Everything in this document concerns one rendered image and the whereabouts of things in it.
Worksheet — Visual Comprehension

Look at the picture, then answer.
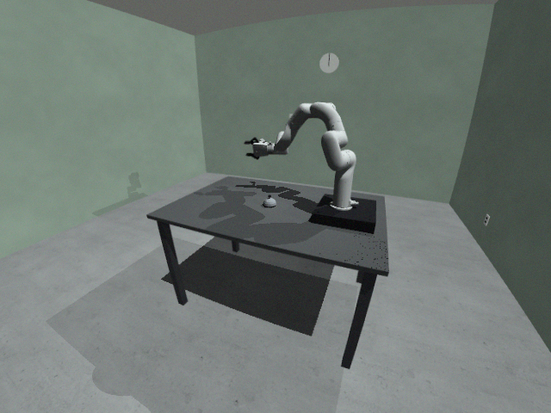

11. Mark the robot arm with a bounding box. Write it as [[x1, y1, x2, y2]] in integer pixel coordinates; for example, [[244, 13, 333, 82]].
[[268, 102, 358, 211]]

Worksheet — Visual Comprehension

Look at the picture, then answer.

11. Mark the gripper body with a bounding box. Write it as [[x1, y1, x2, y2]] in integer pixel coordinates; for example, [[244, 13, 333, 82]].
[[253, 141, 268, 157]]

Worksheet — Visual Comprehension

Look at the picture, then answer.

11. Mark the silver dome bell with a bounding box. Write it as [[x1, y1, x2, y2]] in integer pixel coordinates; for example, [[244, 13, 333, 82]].
[[263, 195, 276, 207]]

